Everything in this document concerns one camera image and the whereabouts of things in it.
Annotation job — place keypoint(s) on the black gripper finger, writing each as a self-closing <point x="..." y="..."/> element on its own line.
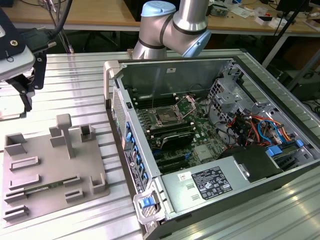
<point x="28" y="105"/>

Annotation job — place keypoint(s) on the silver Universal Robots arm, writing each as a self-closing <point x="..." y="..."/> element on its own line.
<point x="185" y="22"/>

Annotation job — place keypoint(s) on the black RAM slot bank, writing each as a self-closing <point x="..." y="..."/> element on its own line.
<point x="155" y="100"/>
<point x="170" y="128"/>

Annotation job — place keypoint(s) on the CPU socket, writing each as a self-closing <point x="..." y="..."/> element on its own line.
<point x="165" y="116"/>

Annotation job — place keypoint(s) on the black expansion slot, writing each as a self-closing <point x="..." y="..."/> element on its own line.
<point x="172" y="163"/>

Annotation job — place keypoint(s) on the grey plastic parts rack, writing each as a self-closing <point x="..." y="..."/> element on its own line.
<point x="62" y="170"/>

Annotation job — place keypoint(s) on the green RAM stick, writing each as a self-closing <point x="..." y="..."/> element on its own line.
<point x="50" y="186"/>

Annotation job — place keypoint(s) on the thin metal locking lever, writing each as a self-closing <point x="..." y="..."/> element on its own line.
<point x="152" y="102"/>

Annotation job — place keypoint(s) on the black graphics card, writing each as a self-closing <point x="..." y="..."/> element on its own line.
<point x="175" y="141"/>

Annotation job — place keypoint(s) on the blue case latch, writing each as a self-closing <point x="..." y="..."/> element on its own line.
<point x="146" y="202"/>

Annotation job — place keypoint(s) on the open grey PC case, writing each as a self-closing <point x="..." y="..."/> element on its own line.
<point x="180" y="72"/>

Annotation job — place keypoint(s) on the green motherboard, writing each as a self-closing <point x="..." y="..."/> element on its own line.
<point x="200" y="125"/>

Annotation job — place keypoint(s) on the grey power supply unit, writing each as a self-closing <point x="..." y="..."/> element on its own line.
<point x="180" y="195"/>

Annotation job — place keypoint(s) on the silver chipset heat sink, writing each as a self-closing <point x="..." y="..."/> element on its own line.
<point x="203" y="153"/>

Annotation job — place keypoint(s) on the perforated metal drive cage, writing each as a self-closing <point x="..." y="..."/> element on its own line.
<point x="225" y="97"/>

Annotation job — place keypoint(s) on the black label sticker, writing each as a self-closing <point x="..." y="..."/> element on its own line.
<point x="212" y="183"/>

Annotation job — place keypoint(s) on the green circuit board device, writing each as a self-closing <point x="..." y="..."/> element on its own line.
<point x="218" y="10"/>

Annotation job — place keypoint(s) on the white paper sheet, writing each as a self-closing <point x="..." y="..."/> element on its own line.
<point x="241" y="11"/>

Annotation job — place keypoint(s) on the blue disk carrier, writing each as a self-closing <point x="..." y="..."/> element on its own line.
<point x="273" y="151"/>

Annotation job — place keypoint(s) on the white small box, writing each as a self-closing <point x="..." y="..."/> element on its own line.
<point x="263" y="21"/>

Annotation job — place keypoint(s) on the black stand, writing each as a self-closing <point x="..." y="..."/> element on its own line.
<point x="287" y="15"/>

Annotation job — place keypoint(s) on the silver wrist camera black mount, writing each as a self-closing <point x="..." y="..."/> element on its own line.
<point x="15" y="65"/>

